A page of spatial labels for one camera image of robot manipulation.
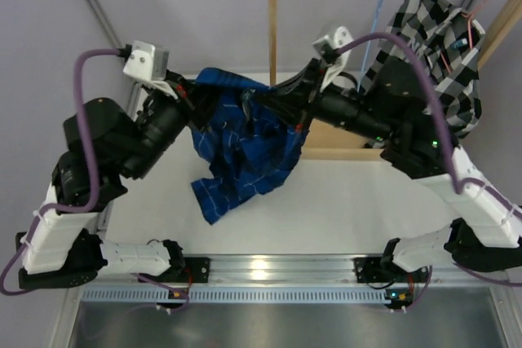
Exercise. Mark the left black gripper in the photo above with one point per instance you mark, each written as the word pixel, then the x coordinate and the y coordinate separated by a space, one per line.
pixel 183 103

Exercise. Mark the aluminium mounting rail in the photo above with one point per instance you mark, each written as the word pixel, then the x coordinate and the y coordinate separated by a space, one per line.
pixel 298 269

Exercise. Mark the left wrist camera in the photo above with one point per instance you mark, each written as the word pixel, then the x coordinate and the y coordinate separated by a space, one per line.
pixel 147 62

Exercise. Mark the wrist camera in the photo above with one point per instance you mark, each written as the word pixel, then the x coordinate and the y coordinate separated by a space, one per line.
pixel 147 62
pixel 328 47

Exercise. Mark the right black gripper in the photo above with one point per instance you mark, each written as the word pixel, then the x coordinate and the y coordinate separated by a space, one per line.
pixel 306 86

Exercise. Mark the pink wire hanger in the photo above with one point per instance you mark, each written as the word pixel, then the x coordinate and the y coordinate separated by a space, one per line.
pixel 473 18

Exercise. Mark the light blue wire hanger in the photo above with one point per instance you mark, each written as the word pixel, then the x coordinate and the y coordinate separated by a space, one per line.
pixel 377 12

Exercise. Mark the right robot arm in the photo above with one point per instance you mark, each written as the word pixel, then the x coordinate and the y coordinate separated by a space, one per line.
pixel 486 234

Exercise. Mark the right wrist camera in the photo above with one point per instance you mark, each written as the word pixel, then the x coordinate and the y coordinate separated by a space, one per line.
pixel 328 47

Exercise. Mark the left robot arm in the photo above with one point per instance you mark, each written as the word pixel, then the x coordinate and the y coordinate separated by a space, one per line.
pixel 105 146

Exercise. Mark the wooden clothes rack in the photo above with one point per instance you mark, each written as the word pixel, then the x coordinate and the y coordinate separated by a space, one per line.
pixel 498 136

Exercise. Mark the blue plaid shirt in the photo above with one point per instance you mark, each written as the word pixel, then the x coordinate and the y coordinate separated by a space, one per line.
pixel 250 151

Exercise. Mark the black white checked shirt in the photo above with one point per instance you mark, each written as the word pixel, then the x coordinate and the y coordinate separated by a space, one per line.
pixel 448 44

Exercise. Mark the perforated cable duct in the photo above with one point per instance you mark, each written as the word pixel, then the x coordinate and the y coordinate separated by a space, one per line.
pixel 230 295

